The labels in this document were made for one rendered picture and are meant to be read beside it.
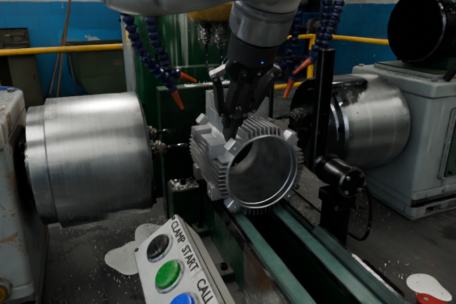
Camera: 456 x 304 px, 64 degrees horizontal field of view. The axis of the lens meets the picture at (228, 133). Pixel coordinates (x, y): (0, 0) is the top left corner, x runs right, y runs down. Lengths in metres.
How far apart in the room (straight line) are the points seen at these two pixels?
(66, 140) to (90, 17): 5.30
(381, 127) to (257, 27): 0.48
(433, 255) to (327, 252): 0.34
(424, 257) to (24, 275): 0.80
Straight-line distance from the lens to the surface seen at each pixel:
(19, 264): 0.73
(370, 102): 0.89
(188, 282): 0.39
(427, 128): 0.99
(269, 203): 0.77
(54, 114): 0.69
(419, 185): 1.05
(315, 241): 0.72
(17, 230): 0.70
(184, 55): 0.99
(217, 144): 0.70
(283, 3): 0.49
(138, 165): 0.66
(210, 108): 0.82
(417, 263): 0.94
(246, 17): 0.51
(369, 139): 0.88
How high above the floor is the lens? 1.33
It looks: 19 degrees down
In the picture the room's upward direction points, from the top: straight up
